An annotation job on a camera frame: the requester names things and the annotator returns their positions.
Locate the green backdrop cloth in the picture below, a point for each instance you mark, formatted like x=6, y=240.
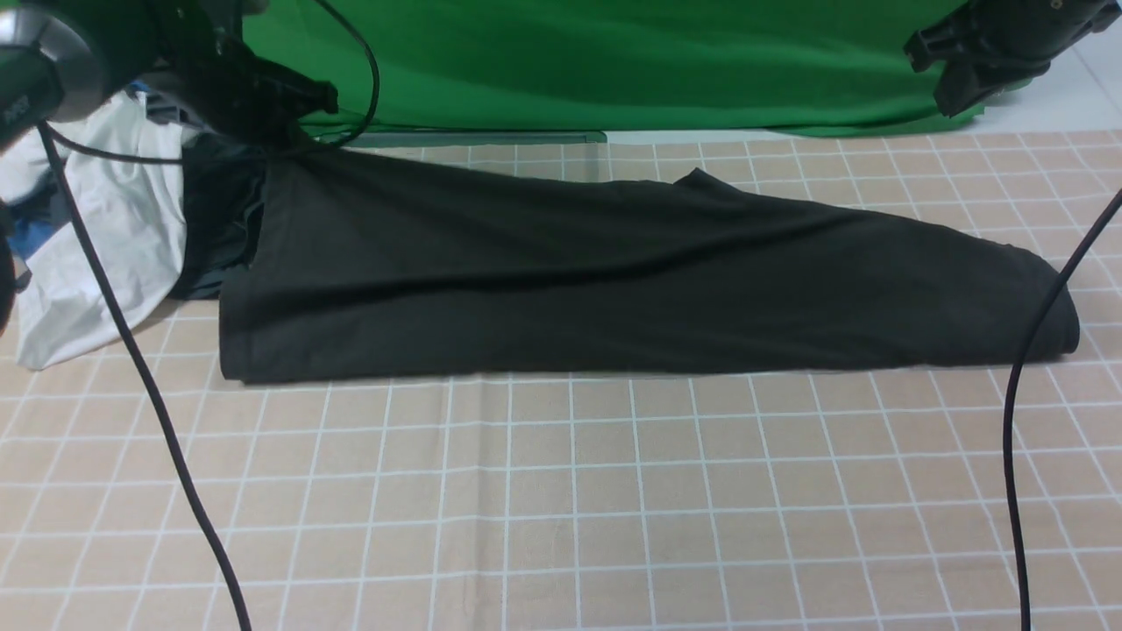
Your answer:
x=816, y=68

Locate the blue shirt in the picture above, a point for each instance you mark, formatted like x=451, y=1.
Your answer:
x=22, y=237

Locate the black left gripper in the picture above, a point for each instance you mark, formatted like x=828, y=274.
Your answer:
x=209, y=80

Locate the dark gray crumpled garment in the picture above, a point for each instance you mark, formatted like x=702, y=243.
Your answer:
x=222, y=203

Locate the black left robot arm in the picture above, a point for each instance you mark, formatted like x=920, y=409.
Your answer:
x=63, y=59

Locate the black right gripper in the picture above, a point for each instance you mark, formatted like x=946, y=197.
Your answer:
x=985, y=47

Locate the beige grid tablecloth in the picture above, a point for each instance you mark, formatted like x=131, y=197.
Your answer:
x=761, y=502

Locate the white shirt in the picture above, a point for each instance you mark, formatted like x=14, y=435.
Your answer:
x=63, y=315

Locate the dark gray long-sleeved shirt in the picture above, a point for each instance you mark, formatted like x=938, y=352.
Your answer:
x=370, y=267

